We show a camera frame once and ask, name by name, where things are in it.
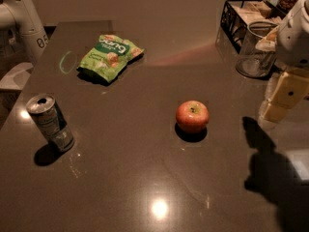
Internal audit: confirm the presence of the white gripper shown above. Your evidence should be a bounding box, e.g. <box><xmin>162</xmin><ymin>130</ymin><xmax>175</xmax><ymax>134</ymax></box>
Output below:
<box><xmin>259</xmin><ymin>14</ymin><xmax>309</xmax><ymax>124</ymax></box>

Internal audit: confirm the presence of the silver redbull can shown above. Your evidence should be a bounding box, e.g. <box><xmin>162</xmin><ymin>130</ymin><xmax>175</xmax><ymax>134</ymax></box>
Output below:
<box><xmin>26</xmin><ymin>94</ymin><xmax>74</xmax><ymax>153</ymax></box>

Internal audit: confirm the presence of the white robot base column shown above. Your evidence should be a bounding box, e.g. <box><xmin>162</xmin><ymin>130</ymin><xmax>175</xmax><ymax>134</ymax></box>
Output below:
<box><xmin>1</xmin><ymin>0</ymin><xmax>48</xmax><ymax>65</ymax></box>

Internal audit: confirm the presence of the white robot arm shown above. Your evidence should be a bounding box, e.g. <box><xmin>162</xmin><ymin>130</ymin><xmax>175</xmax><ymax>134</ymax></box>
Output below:
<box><xmin>256</xmin><ymin>0</ymin><xmax>309</xmax><ymax>123</ymax></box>

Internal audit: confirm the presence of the clear glass cup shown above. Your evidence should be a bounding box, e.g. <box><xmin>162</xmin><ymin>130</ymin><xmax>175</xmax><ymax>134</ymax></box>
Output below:
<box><xmin>236</xmin><ymin>21</ymin><xmax>276</xmax><ymax>78</ymax></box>

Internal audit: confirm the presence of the red apple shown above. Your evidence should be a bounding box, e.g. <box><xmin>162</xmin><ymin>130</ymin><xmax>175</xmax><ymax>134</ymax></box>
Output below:
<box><xmin>176</xmin><ymin>101</ymin><xmax>210</xmax><ymax>134</ymax></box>

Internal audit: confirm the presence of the green snack bag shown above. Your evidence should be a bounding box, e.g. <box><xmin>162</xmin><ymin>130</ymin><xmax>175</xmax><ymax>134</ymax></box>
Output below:
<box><xmin>78</xmin><ymin>35</ymin><xmax>144</xmax><ymax>83</ymax></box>

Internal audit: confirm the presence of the black wire basket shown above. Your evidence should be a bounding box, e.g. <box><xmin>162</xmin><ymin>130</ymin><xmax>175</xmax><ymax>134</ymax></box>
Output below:
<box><xmin>220</xmin><ymin>0</ymin><xmax>285</xmax><ymax>53</ymax></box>

